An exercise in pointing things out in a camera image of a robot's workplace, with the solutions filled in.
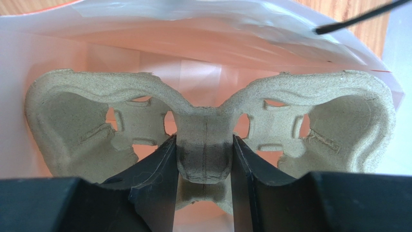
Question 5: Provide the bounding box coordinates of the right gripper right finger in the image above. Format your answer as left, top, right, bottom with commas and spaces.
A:
231, 136, 412, 232

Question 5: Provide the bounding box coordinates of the pulp cup carrier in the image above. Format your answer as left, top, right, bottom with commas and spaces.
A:
24, 69, 396, 213

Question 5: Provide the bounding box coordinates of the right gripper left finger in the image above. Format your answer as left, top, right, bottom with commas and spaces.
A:
0, 136, 178, 232

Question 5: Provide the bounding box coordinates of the orange paper bag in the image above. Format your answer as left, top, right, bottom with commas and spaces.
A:
0, 0, 404, 232

